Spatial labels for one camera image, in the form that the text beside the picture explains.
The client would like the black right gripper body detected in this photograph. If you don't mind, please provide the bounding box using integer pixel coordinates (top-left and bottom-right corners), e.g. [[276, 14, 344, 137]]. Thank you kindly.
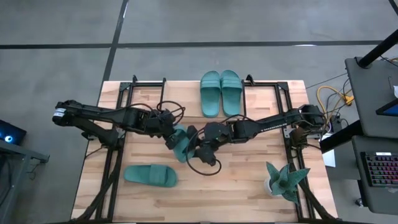
[[195, 122, 234, 165]]

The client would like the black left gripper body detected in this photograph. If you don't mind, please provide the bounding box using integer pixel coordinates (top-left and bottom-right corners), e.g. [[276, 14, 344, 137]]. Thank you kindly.
[[148, 108, 180, 138]]

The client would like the green rubber slide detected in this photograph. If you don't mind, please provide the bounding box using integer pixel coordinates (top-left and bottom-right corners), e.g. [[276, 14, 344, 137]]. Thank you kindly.
[[123, 164, 179, 189], [199, 70, 223, 119], [219, 69, 243, 119], [171, 123, 197, 164]]

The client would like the green succulent in white pot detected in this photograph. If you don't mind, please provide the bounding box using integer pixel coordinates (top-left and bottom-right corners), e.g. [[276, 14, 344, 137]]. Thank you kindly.
[[264, 161, 312, 207]]

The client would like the white paper sheet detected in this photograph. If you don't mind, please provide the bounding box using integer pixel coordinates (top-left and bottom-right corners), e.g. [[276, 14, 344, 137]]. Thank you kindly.
[[320, 133, 338, 169]]

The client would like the black diagonal bar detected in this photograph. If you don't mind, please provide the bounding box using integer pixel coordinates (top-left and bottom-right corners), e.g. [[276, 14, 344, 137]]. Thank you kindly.
[[319, 119, 364, 154]]

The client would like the grey metal stand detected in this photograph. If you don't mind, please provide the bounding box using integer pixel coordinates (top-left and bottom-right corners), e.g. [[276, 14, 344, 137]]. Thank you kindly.
[[0, 139, 51, 224]]

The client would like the black computer with blue light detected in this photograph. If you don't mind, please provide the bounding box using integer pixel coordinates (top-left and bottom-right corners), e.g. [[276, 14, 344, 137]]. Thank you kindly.
[[0, 119, 27, 146]]

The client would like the grey desk top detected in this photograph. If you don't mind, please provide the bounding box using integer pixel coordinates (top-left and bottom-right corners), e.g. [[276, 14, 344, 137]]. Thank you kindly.
[[351, 135, 398, 216], [344, 56, 398, 139]]

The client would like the black backlit keyboard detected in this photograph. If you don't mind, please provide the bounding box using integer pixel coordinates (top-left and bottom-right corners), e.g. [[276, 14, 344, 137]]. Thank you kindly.
[[360, 151, 398, 188]]

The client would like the tablet with blue screen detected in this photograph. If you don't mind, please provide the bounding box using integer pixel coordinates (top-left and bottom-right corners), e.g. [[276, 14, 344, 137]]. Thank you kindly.
[[375, 98, 398, 118]]

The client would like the black round pole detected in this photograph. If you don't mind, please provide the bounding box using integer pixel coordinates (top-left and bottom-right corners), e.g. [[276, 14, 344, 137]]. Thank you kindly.
[[357, 29, 398, 69]]

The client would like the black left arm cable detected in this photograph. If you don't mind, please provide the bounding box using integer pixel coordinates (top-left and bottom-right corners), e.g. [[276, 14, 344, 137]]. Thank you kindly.
[[130, 100, 187, 126]]

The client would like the wooden shelf black metal frame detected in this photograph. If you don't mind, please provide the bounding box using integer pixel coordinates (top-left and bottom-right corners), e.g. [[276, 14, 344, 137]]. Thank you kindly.
[[159, 77, 249, 131]]

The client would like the black metal rig frame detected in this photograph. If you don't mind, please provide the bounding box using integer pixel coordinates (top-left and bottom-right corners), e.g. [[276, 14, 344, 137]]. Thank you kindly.
[[70, 74, 340, 223]]

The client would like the thin dark cable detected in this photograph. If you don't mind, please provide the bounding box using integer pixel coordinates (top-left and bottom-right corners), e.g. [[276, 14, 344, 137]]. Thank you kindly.
[[83, 144, 107, 158]]

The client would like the black floor cable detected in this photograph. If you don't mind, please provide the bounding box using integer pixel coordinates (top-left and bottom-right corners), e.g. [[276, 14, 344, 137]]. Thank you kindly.
[[305, 72, 349, 90]]

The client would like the yellow cable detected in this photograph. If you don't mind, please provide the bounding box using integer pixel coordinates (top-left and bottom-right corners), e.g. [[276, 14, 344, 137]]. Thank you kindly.
[[316, 85, 356, 114]]

